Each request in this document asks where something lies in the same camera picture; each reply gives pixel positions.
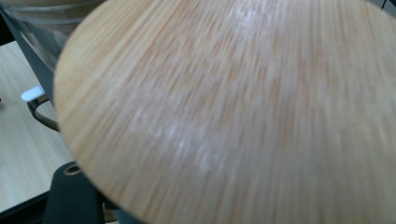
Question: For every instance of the glass jar with bamboo lid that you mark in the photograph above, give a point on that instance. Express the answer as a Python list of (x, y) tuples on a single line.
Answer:
[(230, 118), (46, 18)]

